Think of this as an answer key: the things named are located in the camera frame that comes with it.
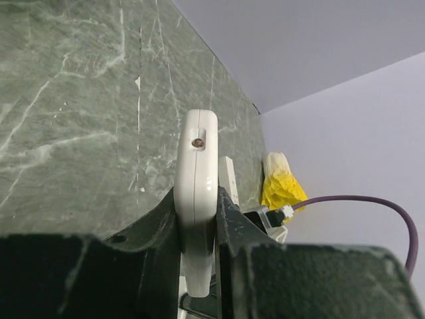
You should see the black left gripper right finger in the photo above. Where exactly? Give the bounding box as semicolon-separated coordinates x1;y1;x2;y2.
216;188;424;318

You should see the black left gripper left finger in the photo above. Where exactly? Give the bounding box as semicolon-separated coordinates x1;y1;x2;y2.
1;193;180;318

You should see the white red remote control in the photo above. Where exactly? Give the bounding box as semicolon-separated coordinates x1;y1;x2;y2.
173;109;218;298

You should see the yellow cabbage toy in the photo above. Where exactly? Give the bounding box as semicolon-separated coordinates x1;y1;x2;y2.
261;152;308;210

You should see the white rectangular stick device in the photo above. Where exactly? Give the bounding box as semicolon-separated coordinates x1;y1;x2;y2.
218;156;240;207

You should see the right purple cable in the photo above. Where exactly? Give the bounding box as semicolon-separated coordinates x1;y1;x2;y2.
292;195;419;276

